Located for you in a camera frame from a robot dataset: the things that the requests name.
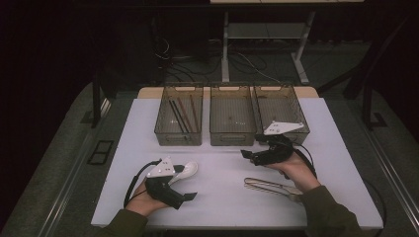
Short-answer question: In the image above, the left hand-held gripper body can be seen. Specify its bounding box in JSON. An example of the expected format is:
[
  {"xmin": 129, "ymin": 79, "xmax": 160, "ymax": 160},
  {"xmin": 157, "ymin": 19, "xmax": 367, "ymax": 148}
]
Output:
[{"xmin": 144, "ymin": 156, "xmax": 186, "ymax": 211}]

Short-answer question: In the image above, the black stand leg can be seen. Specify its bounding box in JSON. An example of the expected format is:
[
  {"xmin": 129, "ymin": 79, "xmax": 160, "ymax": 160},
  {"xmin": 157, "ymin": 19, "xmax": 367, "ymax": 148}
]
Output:
[
  {"xmin": 91, "ymin": 70, "xmax": 117, "ymax": 129},
  {"xmin": 361, "ymin": 82, "xmax": 388, "ymax": 130}
]

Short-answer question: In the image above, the black chopstick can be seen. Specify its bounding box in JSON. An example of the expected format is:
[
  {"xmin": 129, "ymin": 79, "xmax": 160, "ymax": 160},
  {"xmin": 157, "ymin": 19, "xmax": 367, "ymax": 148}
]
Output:
[
  {"xmin": 171, "ymin": 99, "xmax": 193, "ymax": 134},
  {"xmin": 168, "ymin": 99, "xmax": 188, "ymax": 134}
]

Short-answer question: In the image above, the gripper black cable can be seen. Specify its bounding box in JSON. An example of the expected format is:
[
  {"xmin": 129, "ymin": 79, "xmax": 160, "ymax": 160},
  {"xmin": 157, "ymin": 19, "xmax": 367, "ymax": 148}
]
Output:
[
  {"xmin": 123, "ymin": 159, "xmax": 163, "ymax": 209},
  {"xmin": 292, "ymin": 143, "xmax": 319, "ymax": 181}
]

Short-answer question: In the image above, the metal floor rail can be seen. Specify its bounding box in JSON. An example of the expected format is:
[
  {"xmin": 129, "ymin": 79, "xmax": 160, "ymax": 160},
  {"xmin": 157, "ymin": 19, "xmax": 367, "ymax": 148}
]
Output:
[
  {"xmin": 364, "ymin": 127, "xmax": 419, "ymax": 228},
  {"xmin": 36, "ymin": 131, "xmax": 98, "ymax": 237}
]

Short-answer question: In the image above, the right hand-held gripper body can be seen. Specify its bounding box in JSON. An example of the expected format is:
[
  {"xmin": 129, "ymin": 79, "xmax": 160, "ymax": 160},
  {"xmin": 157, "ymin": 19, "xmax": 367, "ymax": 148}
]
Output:
[{"xmin": 255, "ymin": 120, "xmax": 305, "ymax": 167}]

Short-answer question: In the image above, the person's left hand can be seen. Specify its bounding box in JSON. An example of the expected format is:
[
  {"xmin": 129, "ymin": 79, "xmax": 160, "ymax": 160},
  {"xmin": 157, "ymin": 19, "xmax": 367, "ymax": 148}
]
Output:
[{"xmin": 126, "ymin": 181, "xmax": 169, "ymax": 217}]

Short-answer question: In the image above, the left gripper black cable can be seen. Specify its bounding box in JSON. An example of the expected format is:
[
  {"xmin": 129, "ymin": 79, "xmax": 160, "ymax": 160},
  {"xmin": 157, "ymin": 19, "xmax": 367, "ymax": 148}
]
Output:
[{"xmin": 123, "ymin": 159, "xmax": 163, "ymax": 209}]

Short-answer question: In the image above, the black floor cable bundle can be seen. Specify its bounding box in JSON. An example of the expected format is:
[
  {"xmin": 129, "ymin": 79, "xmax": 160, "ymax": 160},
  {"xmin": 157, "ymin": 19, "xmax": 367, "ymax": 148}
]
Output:
[{"xmin": 154, "ymin": 36, "xmax": 225, "ymax": 83}]

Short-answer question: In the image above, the clear grey plastic bin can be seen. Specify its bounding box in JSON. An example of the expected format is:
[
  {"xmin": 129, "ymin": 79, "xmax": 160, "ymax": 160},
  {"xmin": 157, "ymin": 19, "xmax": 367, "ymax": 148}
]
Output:
[
  {"xmin": 209, "ymin": 82, "xmax": 258, "ymax": 147},
  {"xmin": 252, "ymin": 83, "xmax": 311, "ymax": 146},
  {"xmin": 153, "ymin": 82, "xmax": 205, "ymax": 147}
]

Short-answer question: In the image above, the person's right hand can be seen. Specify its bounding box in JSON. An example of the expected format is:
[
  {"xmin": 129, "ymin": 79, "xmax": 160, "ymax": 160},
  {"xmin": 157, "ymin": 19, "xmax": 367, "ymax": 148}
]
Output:
[{"xmin": 266, "ymin": 152, "xmax": 321, "ymax": 194}]

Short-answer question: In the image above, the grey metal desk frame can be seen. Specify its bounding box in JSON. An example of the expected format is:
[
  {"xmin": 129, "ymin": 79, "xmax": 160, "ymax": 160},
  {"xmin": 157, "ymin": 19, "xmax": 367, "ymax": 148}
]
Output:
[{"xmin": 220, "ymin": 10, "xmax": 316, "ymax": 85}]

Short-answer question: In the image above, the white ceramic spoon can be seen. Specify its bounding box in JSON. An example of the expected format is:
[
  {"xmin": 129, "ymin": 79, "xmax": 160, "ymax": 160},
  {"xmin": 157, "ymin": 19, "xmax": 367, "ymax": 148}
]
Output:
[{"xmin": 169, "ymin": 160, "xmax": 200, "ymax": 186}]

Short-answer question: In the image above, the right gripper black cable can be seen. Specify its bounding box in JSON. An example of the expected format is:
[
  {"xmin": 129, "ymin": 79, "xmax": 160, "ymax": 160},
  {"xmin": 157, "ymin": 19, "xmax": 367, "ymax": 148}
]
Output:
[{"xmin": 292, "ymin": 143, "xmax": 319, "ymax": 181}]

